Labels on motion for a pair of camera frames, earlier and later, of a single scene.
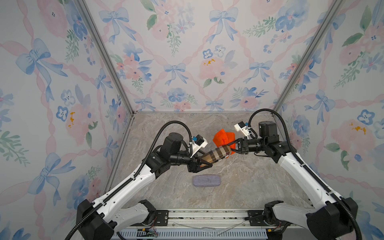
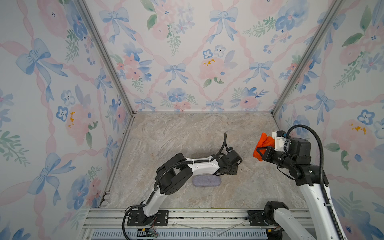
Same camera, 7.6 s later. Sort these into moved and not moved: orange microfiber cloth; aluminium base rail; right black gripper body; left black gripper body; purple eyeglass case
Moved: left black gripper body; right black gripper body; orange microfiber cloth
Not moved: purple eyeglass case; aluminium base rail
